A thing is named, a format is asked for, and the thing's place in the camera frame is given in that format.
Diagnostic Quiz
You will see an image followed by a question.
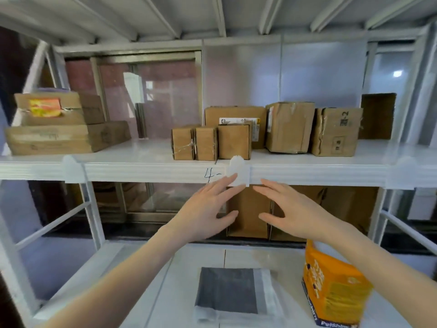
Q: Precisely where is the person's left forearm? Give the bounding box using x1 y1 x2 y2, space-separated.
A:
40 225 192 328

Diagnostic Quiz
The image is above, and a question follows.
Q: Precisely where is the tall taped cardboard box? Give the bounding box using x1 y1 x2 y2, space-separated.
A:
265 102 315 154

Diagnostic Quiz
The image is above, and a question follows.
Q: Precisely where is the aluminium window frame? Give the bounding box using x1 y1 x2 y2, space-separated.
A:
64 50 203 140

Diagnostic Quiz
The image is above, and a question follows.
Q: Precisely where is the grey plastic mailer bag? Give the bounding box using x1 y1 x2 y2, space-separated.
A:
194 267 285 325

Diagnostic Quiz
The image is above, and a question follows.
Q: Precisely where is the person's right hand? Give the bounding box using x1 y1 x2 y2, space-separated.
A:
253 179 346 243

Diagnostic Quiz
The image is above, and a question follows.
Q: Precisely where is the orange product box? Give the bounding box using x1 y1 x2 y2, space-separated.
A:
301 240 373 328

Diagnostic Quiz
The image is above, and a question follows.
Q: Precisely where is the person's right forearm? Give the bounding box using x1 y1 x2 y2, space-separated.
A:
321 219 437 328

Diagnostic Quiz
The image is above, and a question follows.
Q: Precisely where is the person's left hand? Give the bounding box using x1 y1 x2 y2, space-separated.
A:
167 174 246 244

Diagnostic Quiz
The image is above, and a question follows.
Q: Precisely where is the wide cardboard box white label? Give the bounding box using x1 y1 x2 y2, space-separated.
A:
204 106 267 150

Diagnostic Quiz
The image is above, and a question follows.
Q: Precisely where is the large flat cardboard box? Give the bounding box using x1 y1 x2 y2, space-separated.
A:
5 121 132 156

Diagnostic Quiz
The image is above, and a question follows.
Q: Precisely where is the small taped cardboard box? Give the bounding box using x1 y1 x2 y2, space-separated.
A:
194 127 219 162
171 127 196 161

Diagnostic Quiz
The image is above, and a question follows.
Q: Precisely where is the cardboard box with yellow label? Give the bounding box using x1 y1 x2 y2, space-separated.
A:
14 92 106 127

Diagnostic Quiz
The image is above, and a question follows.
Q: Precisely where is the white plastic shelf clip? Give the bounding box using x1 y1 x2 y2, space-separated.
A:
227 156 251 187
62 155 88 184
387 156 419 189

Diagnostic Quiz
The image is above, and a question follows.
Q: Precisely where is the white metal shelving rack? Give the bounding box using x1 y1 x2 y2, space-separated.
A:
0 0 437 328

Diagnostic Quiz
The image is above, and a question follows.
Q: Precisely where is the large brown cardboard box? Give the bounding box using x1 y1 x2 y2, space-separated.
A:
271 185 379 242

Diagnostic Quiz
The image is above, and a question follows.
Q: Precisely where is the open cardboard box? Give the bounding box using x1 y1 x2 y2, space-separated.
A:
226 185 272 239

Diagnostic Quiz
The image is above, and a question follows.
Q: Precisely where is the small plain cardboard box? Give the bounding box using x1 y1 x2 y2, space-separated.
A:
217 123 253 160

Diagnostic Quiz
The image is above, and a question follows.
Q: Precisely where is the worn cardboard box black print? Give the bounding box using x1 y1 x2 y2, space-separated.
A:
310 107 363 157

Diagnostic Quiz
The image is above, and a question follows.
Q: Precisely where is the plain upright cardboard box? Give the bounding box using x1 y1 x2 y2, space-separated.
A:
359 93 397 140

